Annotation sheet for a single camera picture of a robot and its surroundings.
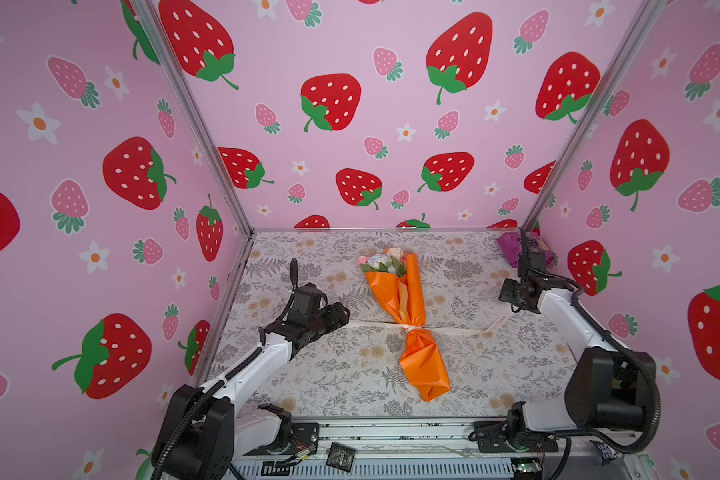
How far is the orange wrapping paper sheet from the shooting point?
80 cm

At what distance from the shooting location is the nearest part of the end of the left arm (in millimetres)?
607

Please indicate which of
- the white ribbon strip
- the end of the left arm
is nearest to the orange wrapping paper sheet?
the white ribbon strip

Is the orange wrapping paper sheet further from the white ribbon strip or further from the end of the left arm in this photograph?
the end of the left arm

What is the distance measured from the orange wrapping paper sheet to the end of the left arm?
0.19 metres
